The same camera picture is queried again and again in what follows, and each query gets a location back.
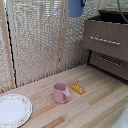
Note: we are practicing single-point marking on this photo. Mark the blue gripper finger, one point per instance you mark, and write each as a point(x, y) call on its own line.
point(83, 2)

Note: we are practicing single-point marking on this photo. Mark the blue cup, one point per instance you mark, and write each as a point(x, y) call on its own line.
point(75, 8)

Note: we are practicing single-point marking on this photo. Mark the wide bamboo screen panel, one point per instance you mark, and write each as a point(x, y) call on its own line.
point(33, 40)

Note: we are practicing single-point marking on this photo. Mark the yellow rectangular block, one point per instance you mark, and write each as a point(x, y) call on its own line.
point(77, 88)

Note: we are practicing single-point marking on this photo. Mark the pink mug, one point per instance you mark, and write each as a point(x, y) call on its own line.
point(60, 93)

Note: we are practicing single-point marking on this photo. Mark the pale grey rounded object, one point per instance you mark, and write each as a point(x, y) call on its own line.
point(120, 118)

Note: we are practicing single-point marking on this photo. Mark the white floral rim plate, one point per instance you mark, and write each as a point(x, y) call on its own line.
point(13, 110)

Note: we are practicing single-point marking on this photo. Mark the wooden screen post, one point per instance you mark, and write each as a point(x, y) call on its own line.
point(7, 43)
point(60, 40)

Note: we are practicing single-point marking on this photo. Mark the dark drawer cabinet frame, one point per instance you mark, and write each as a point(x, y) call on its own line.
point(88, 61)

